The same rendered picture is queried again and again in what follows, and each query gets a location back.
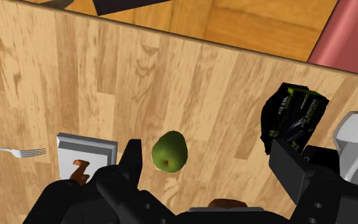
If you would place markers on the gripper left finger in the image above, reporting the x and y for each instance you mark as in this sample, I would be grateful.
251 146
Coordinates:
110 198

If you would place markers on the brown round object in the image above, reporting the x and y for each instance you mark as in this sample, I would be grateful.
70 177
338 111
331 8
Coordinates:
227 203

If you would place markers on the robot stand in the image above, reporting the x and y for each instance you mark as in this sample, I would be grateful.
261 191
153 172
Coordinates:
123 4

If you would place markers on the green apple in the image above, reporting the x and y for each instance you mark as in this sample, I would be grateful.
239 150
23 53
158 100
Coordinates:
169 150

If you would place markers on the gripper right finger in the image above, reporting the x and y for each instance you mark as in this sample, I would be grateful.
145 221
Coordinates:
318 189

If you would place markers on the brown curved food piece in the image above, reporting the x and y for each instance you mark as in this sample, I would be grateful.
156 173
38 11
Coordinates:
80 173

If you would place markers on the silver fork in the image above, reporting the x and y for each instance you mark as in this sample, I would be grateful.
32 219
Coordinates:
14 151

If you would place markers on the white square plate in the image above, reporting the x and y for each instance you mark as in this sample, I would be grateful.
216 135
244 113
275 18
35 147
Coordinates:
82 152

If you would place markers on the black bag with green print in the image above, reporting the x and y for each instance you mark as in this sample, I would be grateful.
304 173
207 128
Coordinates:
293 114

